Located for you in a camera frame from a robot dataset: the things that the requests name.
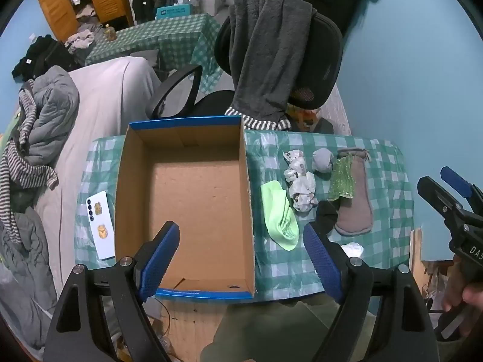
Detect teal box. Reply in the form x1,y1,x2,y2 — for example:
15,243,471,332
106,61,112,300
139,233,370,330
156,5,194,19

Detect grey fleece robe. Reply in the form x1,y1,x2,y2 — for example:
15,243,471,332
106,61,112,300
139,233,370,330
225,0,315,131

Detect grey puffer jacket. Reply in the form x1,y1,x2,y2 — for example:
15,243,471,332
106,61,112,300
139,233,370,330
23,65,80,167

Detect black sock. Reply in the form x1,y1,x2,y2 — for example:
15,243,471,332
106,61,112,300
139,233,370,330
315,201,340,236

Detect bed with pale sheet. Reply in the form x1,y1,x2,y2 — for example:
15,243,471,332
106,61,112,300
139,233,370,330
34,56,163,298

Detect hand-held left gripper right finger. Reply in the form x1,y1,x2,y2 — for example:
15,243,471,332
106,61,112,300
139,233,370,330
304,222,440,362

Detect grey quilt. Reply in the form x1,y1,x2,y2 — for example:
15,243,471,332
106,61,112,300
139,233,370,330
0,207,57,351

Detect grey clothes pile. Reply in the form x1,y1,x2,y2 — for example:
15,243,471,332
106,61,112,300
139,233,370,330
66,30,95,49

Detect green glittery pouch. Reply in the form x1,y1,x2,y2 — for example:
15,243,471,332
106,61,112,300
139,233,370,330
327,157,357,202

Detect white patterned socks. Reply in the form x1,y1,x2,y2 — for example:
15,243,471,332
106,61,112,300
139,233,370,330
283,150,318,212

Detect black clothes pile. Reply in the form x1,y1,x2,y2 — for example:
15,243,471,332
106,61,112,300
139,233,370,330
13,36,76,81

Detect white smartphone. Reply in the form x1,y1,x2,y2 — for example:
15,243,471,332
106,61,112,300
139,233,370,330
86,192,116,261

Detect person's right hand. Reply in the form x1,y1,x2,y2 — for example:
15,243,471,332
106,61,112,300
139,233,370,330
441,260,483,313

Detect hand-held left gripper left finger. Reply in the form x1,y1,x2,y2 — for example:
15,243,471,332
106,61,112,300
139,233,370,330
43,221,181,362

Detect lime green sock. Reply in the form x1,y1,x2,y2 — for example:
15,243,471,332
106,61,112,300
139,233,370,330
261,180,299,251

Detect orange patterned bag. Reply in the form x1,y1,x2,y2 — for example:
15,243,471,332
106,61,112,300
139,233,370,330
287,103,334,134

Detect grey striped garment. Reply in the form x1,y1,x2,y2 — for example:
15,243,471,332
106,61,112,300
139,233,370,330
0,90,59,246

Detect green checked tablecloth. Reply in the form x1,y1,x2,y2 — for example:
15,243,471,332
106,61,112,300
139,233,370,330
75,128,416,302

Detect grey rolled sock ball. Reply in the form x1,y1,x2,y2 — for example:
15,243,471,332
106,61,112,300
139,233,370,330
312,148,334,174

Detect person's olive trousers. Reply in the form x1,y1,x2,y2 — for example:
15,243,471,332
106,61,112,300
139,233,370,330
200,298,378,362

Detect table with green checked cloth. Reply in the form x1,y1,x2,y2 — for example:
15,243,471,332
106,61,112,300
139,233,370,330
85,13,221,95

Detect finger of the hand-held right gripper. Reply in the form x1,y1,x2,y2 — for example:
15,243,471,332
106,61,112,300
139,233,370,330
440,166,483,215
417,175,465,231

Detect white plastic bag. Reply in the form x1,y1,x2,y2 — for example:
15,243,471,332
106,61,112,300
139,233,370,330
340,242,365,259

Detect black office chair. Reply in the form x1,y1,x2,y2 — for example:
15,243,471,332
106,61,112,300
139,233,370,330
145,11,344,121

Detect brown-grey sock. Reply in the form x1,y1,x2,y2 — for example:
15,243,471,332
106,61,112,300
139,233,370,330
334,148,374,237

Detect blue-rimmed cardboard box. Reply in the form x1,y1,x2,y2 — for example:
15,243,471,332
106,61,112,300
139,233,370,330
114,116,257,301

